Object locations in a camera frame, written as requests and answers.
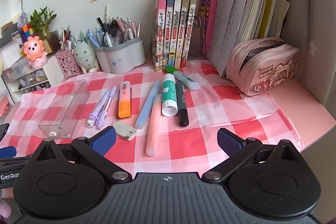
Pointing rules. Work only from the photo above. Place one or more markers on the pink lattice pen holder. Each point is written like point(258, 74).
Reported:
point(68, 64)

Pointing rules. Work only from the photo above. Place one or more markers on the cluster of grey green pens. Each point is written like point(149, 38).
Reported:
point(83, 36)

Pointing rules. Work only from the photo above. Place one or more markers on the pink scalloped holder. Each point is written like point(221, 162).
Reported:
point(265, 69)

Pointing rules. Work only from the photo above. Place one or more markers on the small white plastic clip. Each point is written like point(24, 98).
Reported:
point(52, 134)

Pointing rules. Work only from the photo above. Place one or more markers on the white eraser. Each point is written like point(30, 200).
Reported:
point(124, 130)

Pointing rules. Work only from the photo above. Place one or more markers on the pink flat box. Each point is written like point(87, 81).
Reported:
point(4, 108)

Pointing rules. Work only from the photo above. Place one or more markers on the stack of papers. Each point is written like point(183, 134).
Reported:
point(249, 16)

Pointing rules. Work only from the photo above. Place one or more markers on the white drawer organizer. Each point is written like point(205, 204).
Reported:
point(53, 70)

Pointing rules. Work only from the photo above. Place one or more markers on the pale pink marker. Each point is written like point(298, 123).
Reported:
point(154, 129)

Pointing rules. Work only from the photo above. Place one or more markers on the clear acrylic bookend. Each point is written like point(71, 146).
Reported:
point(197, 43)

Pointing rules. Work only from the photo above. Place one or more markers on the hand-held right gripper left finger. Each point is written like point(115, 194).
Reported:
point(103, 141)

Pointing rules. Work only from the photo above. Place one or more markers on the black marker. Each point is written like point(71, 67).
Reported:
point(181, 106)

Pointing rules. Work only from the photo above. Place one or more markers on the pink abacus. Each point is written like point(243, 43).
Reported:
point(208, 3)

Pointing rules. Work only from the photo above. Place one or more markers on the magnifying glass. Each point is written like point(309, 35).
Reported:
point(115, 36)

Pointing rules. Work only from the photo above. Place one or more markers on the grey box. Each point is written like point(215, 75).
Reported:
point(8, 40)

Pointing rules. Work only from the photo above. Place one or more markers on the light blue pen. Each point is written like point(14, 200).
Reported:
point(147, 106)

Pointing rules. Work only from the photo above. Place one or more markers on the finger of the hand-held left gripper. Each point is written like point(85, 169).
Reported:
point(7, 152)
point(4, 132)

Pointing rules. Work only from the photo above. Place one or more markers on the cluster of blue black pens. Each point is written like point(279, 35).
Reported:
point(130, 29)

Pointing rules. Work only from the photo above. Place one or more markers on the purple hanging sachet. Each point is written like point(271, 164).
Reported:
point(23, 18)

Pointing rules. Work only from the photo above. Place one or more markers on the colourful puzzle cube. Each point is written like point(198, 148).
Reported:
point(26, 29)

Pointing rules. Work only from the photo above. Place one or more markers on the cluster of red white pens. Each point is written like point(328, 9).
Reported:
point(67, 40)

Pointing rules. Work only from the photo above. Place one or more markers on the orange highlighter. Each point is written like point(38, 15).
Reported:
point(124, 108)

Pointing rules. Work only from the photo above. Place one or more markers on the green bamboo plant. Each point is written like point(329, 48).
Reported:
point(42, 19)

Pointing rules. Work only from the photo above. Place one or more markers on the purple pen with figure cap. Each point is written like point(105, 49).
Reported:
point(95, 115)

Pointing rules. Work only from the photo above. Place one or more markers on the green egg pen holder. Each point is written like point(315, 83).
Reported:
point(85, 56)

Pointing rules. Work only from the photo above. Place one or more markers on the red white checkered tablecloth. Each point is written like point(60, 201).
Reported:
point(199, 119)

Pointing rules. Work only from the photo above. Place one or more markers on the pink lion toy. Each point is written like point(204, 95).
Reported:
point(34, 49)

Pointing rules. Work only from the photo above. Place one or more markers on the green cap highlighter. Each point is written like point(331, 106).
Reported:
point(186, 81)

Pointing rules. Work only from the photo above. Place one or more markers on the white storage box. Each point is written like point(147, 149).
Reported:
point(10, 56)

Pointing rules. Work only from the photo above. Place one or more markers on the comic book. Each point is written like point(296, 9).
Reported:
point(177, 29)
point(170, 29)
point(191, 24)
point(184, 29)
point(160, 29)

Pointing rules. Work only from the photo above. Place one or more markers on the grey white pen holder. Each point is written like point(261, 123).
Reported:
point(123, 58)

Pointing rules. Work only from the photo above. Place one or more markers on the green white glue stick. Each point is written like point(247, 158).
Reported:
point(169, 95)

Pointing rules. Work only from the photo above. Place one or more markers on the clear plastic box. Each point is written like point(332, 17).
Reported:
point(65, 108)

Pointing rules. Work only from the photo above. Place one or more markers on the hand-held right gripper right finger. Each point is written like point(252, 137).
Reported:
point(229, 144)

